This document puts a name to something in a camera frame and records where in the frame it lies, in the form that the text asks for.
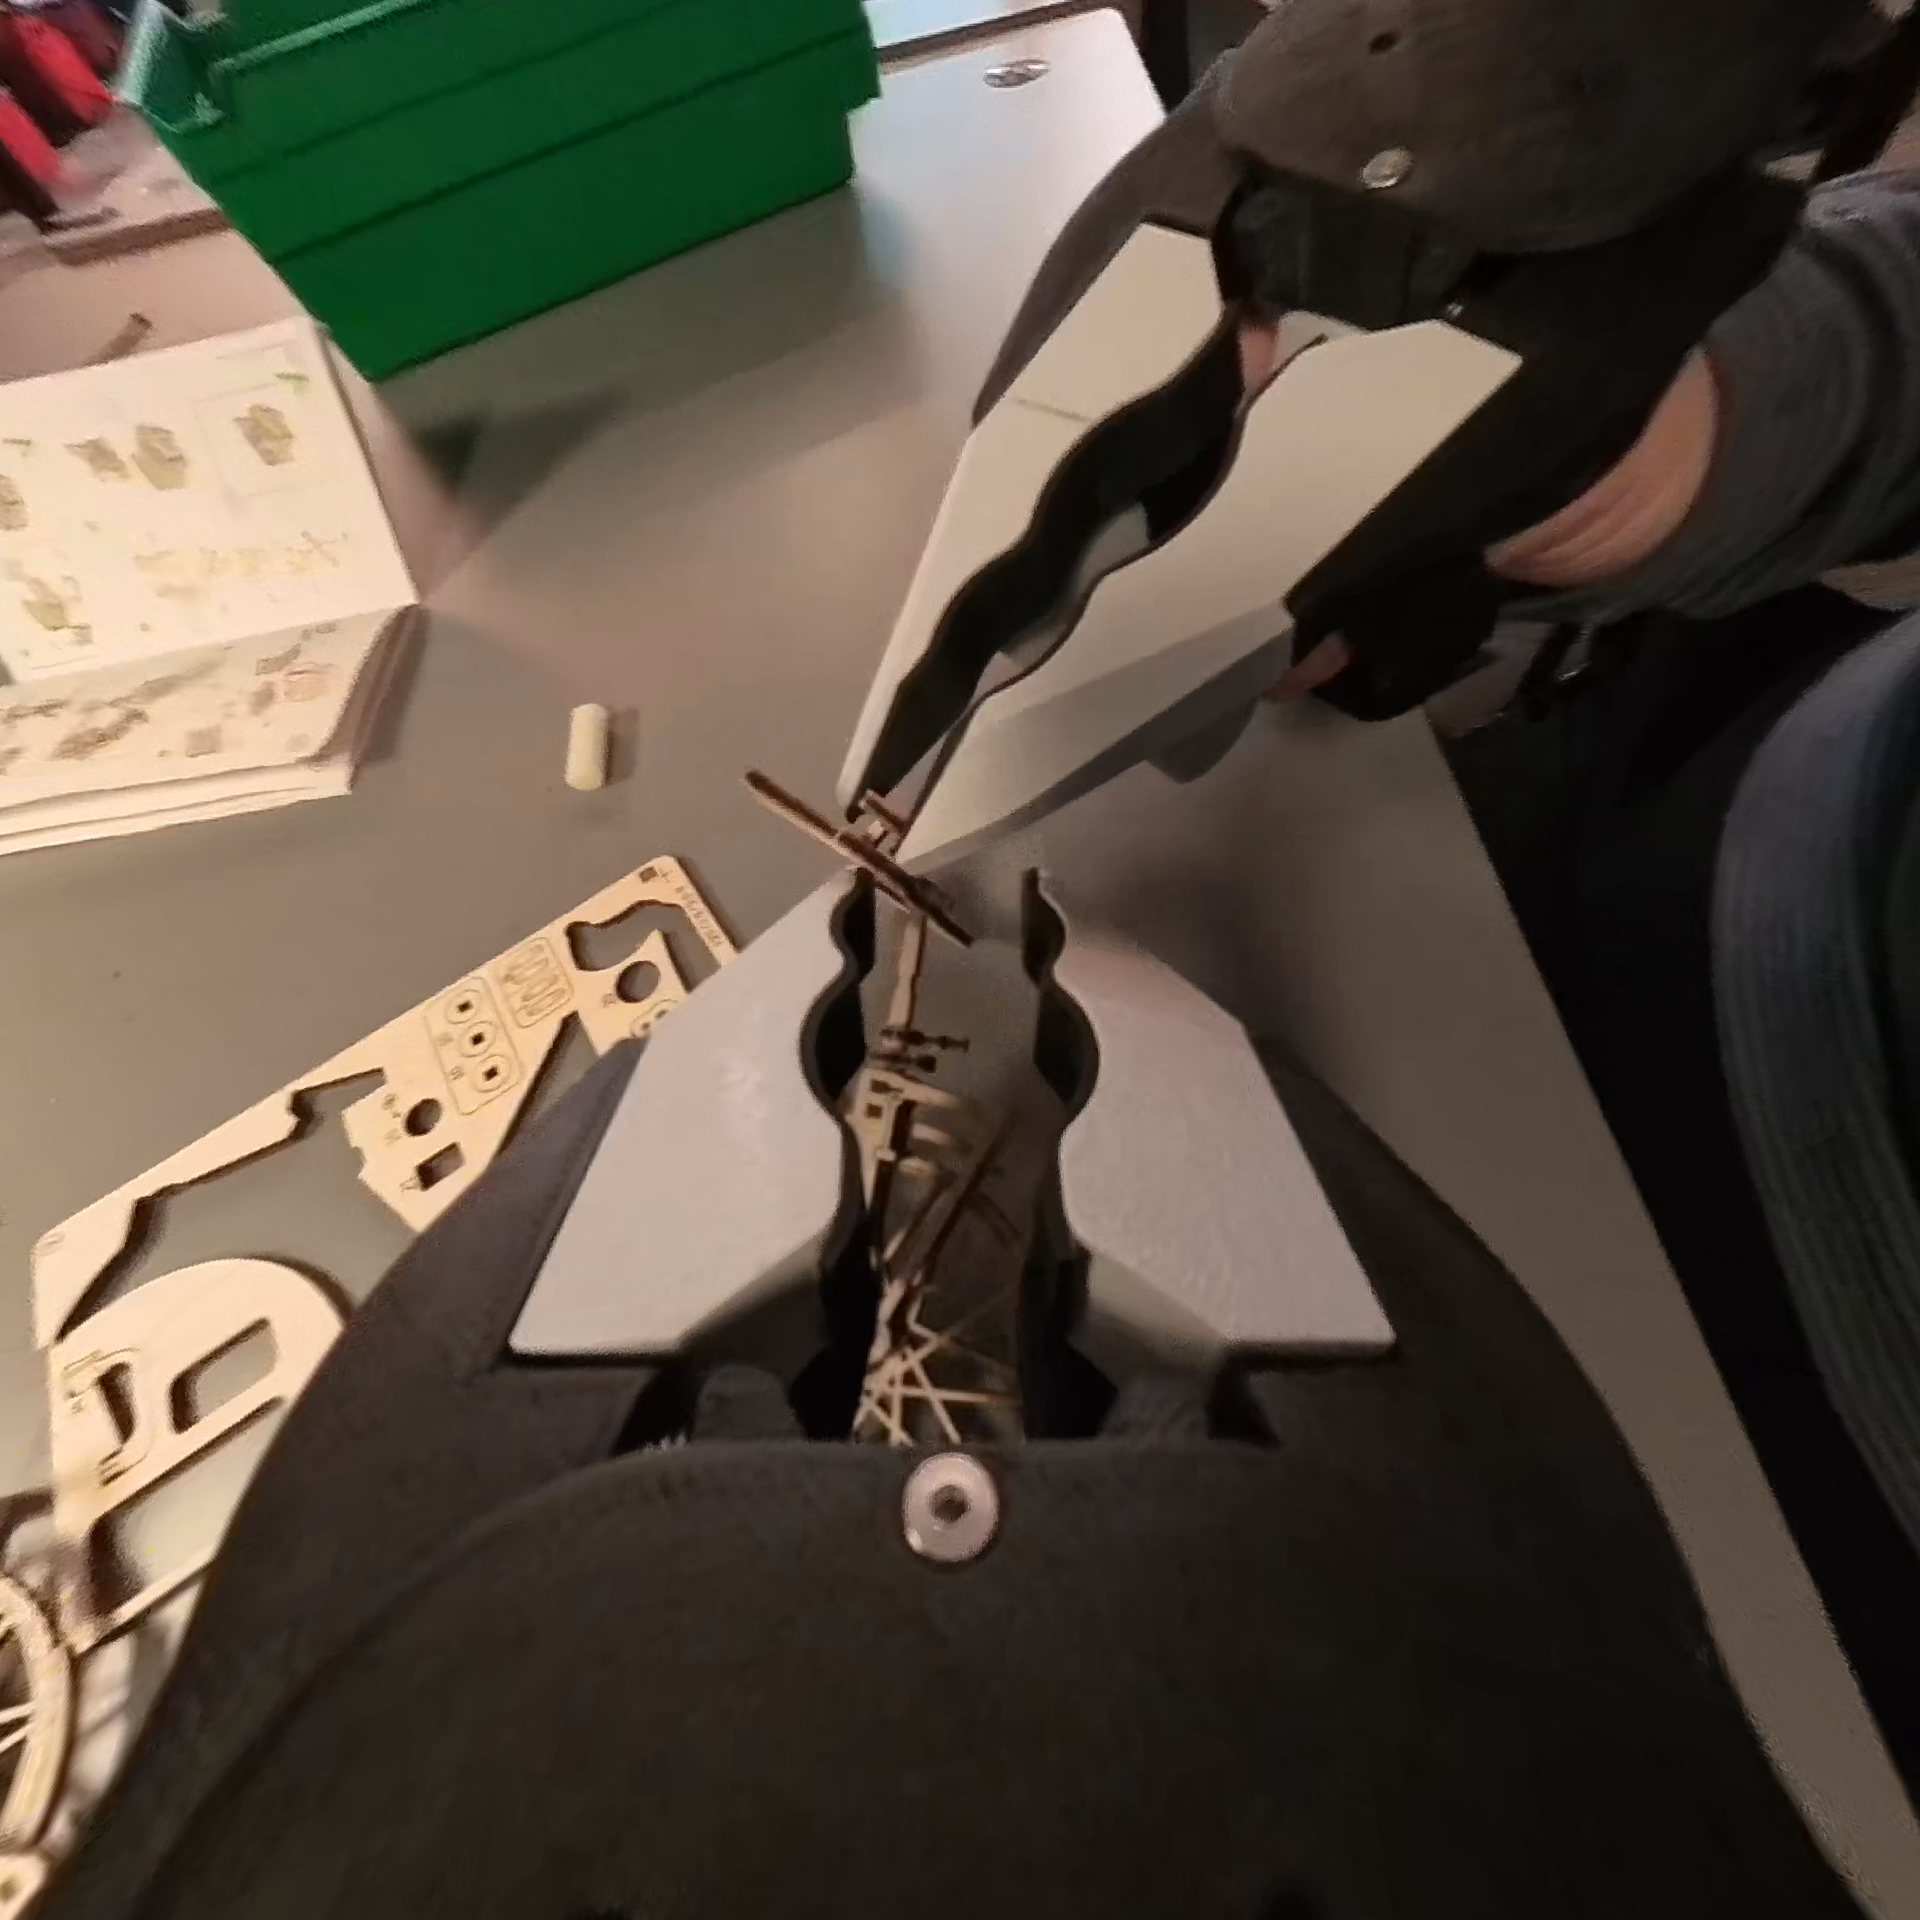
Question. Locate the wooden spoked model assembly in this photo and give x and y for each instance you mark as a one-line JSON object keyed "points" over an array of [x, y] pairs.
{"points": [[909, 1200]]}

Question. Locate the red bag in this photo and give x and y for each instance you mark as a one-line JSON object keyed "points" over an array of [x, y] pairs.
{"points": [[53, 90]]}

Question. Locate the small wooden stick part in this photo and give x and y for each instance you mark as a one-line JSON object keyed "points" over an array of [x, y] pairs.
{"points": [[840, 839]]}

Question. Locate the assembly instruction booklet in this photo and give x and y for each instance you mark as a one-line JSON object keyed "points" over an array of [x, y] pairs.
{"points": [[166, 524]]}

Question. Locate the green plastic bin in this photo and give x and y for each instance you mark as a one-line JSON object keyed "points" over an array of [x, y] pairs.
{"points": [[524, 31], [524, 142], [570, 263]]}

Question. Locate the person's blue ribbed sweater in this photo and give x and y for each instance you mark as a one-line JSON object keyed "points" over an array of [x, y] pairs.
{"points": [[1830, 974]]}

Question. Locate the small dark wood scrap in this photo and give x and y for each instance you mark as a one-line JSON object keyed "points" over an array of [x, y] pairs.
{"points": [[120, 338]]}

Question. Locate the laser-cut wooden parts sheet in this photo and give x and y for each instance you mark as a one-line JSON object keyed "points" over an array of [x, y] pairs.
{"points": [[225, 1320]]}

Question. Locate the person's dark trousers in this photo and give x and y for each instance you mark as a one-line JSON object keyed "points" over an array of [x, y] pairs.
{"points": [[1590, 930]]}

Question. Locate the small white wax cylinder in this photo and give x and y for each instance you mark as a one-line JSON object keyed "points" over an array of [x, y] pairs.
{"points": [[591, 746]]}

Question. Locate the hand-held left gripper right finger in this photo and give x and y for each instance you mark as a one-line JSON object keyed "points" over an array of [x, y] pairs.
{"points": [[1200, 1184]]}

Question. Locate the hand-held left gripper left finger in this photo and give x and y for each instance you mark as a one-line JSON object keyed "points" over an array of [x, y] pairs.
{"points": [[705, 1184]]}

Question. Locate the wooden spoked wheel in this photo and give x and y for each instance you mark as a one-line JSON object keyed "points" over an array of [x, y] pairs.
{"points": [[45, 1664]]}

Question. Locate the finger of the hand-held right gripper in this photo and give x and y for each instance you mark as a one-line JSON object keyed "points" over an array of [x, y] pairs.
{"points": [[1290, 495], [1036, 420]]}

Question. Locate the person's right hand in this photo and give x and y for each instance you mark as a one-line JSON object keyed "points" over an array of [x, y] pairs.
{"points": [[1425, 600]]}

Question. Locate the person's right forearm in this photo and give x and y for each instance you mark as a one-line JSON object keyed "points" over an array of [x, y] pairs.
{"points": [[1815, 388]]}

